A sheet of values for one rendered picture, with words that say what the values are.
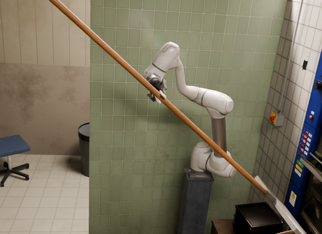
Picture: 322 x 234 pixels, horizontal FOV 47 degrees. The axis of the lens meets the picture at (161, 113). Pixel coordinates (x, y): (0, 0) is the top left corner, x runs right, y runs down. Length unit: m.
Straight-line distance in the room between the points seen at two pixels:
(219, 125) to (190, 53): 0.78
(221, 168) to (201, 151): 0.22
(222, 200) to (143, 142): 1.07
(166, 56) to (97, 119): 1.29
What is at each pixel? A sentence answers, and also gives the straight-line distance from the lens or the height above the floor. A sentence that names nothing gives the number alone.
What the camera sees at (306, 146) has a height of 1.44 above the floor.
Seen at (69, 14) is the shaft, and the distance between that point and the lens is 1.77.
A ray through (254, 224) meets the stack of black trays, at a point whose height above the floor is 0.80.
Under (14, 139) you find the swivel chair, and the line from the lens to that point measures 4.91.
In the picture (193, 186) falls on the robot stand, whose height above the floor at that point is 0.93.
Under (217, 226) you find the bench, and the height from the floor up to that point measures 0.58.
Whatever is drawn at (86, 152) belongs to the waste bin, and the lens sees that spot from 4.69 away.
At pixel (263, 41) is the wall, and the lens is 3.34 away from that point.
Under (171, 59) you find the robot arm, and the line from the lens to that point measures 2.14.
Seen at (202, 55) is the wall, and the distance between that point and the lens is 3.18.
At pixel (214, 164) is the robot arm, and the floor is 1.20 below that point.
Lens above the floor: 2.58
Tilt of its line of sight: 22 degrees down
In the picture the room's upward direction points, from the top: 5 degrees clockwise
